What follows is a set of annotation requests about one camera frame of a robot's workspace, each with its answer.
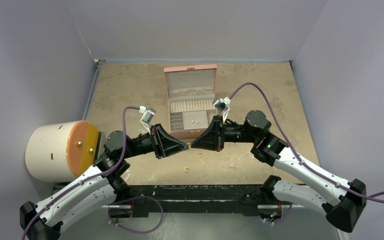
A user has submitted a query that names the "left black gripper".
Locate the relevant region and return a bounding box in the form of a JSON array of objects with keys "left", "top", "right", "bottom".
[{"left": 121, "top": 123, "right": 188, "bottom": 159}]

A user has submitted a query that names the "pink jewelry box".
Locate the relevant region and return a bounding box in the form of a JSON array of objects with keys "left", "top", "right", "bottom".
[{"left": 164, "top": 64, "right": 218, "bottom": 139}]

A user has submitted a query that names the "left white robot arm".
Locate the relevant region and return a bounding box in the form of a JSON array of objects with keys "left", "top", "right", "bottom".
[{"left": 19, "top": 123, "right": 189, "bottom": 240}]

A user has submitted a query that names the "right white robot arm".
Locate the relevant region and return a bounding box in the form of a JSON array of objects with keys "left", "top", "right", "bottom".
[{"left": 191, "top": 110, "right": 367, "bottom": 233}]

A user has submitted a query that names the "white cylinder orange lid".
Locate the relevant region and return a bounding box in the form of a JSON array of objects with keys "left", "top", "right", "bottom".
[{"left": 25, "top": 120, "right": 99, "bottom": 183}]

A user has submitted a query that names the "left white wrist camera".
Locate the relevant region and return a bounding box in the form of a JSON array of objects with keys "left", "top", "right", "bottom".
[{"left": 139, "top": 105, "right": 157, "bottom": 134}]

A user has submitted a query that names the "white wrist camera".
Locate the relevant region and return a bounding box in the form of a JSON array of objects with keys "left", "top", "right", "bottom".
[
  {"left": 213, "top": 97, "right": 231, "bottom": 124},
  {"left": 139, "top": 105, "right": 157, "bottom": 134}
]

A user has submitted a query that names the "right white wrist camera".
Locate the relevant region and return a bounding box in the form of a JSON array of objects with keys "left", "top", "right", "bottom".
[{"left": 213, "top": 97, "right": 231, "bottom": 124}]

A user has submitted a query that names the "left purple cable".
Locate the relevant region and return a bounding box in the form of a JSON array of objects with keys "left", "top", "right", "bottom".
[{"left": 21, "top": 105, "right": 143, "bottom": 240}]

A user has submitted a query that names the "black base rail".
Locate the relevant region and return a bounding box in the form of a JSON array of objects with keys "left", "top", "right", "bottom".
[{"left": 107, "top": 184, "right": 294, "bottom": 220}]

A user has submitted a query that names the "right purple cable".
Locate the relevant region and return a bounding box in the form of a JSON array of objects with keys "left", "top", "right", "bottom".
[{"left": 228, "top": 82, "right": 384, "bottom": 206}]

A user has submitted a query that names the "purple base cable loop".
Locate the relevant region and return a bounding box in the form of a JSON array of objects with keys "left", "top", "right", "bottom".
[{"left": 108, "top": 195, "right": 164, "bottom": 235}]

